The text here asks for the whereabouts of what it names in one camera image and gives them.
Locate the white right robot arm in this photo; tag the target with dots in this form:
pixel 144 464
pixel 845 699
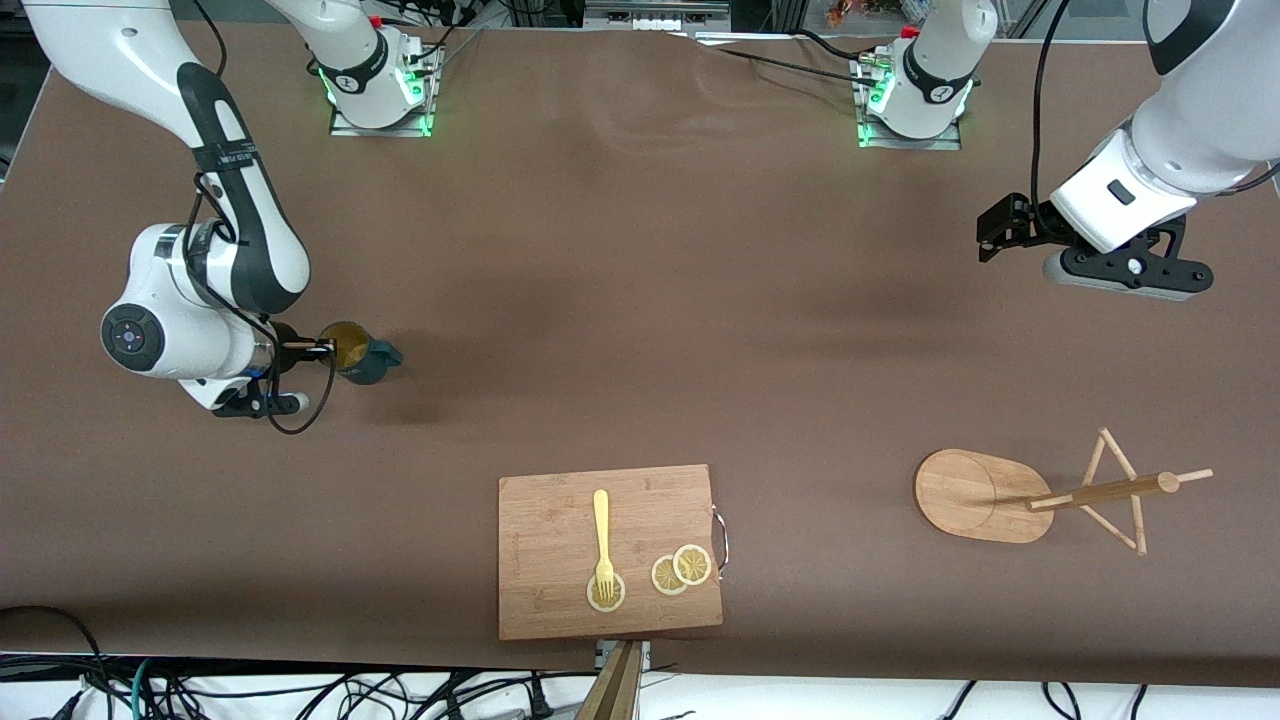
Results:
pixel 250 230

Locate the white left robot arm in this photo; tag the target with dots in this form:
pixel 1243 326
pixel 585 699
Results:
pixel 1210 110

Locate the wooden beam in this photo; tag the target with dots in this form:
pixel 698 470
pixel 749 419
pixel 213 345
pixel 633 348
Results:
pixel 615 690

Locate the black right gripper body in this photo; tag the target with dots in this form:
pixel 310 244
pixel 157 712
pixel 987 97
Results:
pixel 284 345

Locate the wooden cutting board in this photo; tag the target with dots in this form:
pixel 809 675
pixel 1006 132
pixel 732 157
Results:
pixel 550 540

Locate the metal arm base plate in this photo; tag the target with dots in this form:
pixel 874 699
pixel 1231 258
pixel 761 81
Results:
pixel 380 131
pixel 910 143

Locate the wooden cup rack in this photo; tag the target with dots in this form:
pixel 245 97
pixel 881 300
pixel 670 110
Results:
pixel 970 495

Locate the yellow plastic fork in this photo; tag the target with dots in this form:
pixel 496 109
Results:
pixel 601 520

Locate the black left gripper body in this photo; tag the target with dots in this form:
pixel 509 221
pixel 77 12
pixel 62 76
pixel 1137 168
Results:
pixel 1036 222

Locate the dried lemon slice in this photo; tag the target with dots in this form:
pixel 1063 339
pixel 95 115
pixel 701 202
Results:
pixel 664 578
pixel 692 564
pixel 616 596

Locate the metal bracket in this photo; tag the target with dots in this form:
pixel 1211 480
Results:
pixel 645 655

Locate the grey power strip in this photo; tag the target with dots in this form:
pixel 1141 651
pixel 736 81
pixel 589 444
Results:
pixel 650 15

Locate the table cover mat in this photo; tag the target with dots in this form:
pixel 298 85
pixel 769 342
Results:
pixel 640 300

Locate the teal cup yellow inside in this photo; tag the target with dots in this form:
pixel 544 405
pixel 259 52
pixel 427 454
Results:
pixel 357 357

